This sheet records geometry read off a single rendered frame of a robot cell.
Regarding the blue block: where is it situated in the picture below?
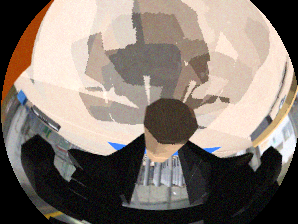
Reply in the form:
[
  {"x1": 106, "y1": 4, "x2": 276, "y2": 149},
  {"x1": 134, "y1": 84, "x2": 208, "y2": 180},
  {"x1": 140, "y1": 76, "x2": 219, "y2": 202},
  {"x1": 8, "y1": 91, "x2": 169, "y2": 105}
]
[{"x1": 17, "y1": 89, "x2": 27, "y2": 105}]

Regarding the blue flat strip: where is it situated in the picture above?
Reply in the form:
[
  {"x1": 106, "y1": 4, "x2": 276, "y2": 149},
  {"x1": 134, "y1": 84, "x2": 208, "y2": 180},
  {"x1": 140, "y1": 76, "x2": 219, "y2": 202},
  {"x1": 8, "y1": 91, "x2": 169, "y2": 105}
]
[{"x1": 108, "y1": 143, "x2": 222, "y2": 156}]

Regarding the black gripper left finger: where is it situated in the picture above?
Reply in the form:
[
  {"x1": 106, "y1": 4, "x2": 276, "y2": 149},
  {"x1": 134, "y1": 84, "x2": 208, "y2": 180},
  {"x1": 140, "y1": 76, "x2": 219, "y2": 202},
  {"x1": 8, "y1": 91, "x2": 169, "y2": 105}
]
[{"x1": 68, "y1": 133, "x2": 145, "y2": 205}]

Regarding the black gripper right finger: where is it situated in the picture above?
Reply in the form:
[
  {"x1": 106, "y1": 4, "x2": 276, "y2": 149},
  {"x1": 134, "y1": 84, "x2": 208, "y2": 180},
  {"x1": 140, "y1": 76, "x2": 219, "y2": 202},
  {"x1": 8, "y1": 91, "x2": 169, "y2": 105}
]
[{"x1": 177, "y1": 140, "x2": 253, "y2": 205}]

